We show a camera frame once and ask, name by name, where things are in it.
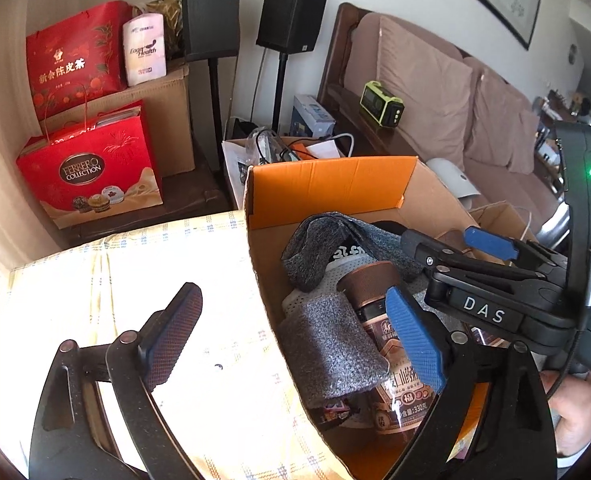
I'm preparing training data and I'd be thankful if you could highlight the black cloth with white print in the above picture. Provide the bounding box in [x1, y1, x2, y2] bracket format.
[330, 219, 414, 266]

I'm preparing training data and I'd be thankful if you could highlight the large brown-lid glass jar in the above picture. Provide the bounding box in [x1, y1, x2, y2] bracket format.
[337, 261, 434, 434]

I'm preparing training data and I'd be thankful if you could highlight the grey knitted sock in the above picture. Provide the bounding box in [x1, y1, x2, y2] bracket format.
[280, 211, 422, 292]
[276, 292, 390, 408]

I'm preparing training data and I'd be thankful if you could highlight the Snickers bar English label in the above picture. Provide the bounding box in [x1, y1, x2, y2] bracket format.
[309, 400, 356, 431]

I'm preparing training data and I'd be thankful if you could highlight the person's right hand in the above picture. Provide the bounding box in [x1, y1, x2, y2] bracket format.
[548, 372, 591, 457]

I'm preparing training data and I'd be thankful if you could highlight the open brown cardboard box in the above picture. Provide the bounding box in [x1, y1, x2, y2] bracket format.
[469, 202, 536, 242]

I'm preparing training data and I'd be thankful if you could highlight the white dome device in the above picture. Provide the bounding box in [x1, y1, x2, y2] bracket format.
[425, 158, 481, 210]

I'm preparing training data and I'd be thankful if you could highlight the beige sofa cushion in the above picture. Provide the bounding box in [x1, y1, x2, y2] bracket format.
[376, 14, 473, 168]
[465, 66, 539, 174]

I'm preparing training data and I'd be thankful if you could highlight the brown sofa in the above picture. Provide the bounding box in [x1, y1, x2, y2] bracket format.
[318, 3, 565, 238]

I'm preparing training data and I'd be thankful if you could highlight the green black portable radio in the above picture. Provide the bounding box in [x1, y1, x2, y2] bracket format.
[359, 80, 405, 129]

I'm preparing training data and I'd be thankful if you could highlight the yellow blue checked tablecloth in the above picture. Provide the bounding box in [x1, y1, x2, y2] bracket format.
[9, 211, 350, 479]

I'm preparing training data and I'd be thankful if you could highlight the blue white small box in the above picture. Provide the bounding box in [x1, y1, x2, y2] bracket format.
[290, 94, 335, 139]

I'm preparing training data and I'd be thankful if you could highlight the right black speaker on stand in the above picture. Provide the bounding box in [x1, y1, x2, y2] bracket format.
[256, 0, 327, 132]

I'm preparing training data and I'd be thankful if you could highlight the black speaker on stand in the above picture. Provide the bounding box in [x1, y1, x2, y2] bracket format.
[256, 0, 327, 132]
[179, 0, 242, 172]

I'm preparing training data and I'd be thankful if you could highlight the red Ferrero Collection gift bag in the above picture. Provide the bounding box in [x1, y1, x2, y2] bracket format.
[16, 100, 163, 230]

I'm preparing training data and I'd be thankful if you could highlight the brown cardboard box under bags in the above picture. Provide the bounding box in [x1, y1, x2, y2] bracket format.
[40, 62, 197, 179]

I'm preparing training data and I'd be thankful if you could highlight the left black speaker on stand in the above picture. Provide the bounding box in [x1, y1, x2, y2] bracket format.
[179, 0, 242, 172]

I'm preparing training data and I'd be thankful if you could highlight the white tissue pack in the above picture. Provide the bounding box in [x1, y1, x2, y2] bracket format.
[122, 13, 166, 87]

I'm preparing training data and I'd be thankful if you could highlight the red tea gift bag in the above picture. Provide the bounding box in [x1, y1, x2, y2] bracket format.
[26, 0, 133, 120]

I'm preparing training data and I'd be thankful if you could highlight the white plastic bag with cables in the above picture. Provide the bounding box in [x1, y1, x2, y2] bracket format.
[222, 128, 355, 209]

